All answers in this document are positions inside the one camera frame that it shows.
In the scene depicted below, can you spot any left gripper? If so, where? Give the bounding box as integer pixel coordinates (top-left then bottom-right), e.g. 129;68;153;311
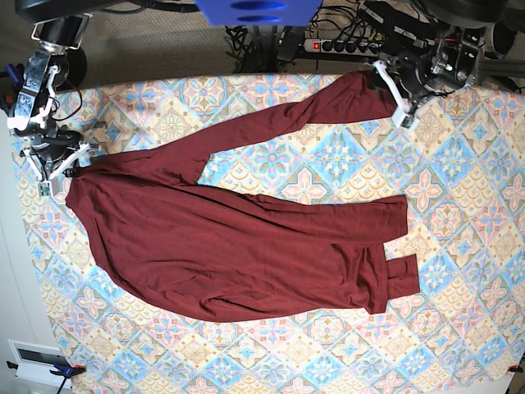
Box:
367;49;441;103

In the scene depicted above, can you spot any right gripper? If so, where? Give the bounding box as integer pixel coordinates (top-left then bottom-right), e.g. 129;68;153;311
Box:
22;129;82;178

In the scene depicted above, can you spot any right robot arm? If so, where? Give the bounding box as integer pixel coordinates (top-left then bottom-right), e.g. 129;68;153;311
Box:
7;13;93;182

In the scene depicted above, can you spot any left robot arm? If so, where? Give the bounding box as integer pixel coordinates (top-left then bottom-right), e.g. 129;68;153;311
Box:
364;14;484;108

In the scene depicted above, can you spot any white power strip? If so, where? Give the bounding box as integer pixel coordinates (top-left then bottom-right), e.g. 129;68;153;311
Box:
303;39;382;56

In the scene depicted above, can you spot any orange black clamp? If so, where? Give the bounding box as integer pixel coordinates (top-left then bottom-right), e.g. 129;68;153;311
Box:
1;93;23;118

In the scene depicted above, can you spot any patterned tablecloth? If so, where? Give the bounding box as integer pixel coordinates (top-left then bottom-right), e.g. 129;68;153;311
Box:
9;88;524;393

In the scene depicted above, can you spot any round speaker top right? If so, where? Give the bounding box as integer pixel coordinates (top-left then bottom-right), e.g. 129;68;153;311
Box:
485;21;517;59

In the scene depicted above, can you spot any blue clamp lower left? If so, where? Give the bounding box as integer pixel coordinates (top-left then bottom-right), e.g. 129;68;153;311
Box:
7;361;86;393

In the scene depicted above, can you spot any orange clamp lower right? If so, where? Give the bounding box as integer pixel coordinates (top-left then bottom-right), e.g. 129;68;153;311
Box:
508;365;524;373

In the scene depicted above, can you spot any blue handled clamp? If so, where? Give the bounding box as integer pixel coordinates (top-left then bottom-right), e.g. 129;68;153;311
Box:
5;63;25;89

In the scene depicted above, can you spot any tangle of black cables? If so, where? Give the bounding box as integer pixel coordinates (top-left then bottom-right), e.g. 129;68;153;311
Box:
223;24;304;75

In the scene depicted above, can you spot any blue plastic mount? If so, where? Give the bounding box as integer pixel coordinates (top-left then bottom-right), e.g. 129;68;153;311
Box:
194;0;322;26

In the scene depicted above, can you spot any white wall box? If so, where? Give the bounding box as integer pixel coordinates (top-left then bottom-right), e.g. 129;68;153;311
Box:
7;339;68;388

